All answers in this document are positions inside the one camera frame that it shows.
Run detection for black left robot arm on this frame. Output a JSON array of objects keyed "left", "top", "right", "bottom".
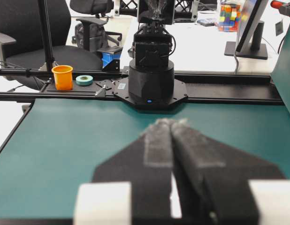
[{"left": 75, "top": 0, "right": 186, "bottom": 225}]

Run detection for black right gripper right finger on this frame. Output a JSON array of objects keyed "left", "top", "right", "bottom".
[{"left": 170, "top": 120, "right": 290, "bottom": 225}]

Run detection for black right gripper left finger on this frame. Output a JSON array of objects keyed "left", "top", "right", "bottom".
[{"left": 74, "top": 119, "right": 174, "bottom": 225}]

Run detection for box of coloured blocks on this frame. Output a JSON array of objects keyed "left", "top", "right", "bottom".
[{"left": 216, "top": 0, "right": 244, "bottom": 32}]

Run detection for black computer monitor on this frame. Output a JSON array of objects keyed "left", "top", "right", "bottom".
[{"left": 224, "top": 0, "right": 268, "bottom": 60}]

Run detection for black office chair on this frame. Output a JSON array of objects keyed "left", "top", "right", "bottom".
[
  {"left": 0, "top": 0, "right": 103, "bottom": 90},
  {"left": 69, "top": 0, "right": 122, "bottom": 53}
]

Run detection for blue storage bin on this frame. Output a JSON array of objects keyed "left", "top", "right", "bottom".
[{"left": 97, "top": 46, "right": 123, "bottom": 68}]

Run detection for black vertical frame post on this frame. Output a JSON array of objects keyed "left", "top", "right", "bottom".
[{"left": 37, "top": 0, "right": 54, "bottom": 72}]

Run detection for black aluminium frame rail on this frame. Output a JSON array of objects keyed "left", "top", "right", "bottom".
[{"left": 0, "top": 71, "right": 284, "bottom": 109}]

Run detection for orange plastic cup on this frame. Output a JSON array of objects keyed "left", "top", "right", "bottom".
[{"left": 52, "top": 65, "right": 73, "bottom": 91}]

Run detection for teal tape roll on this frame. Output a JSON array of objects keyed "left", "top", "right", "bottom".
[{"left": 76, "top": 75, "right": 93, "bottom": 86}]

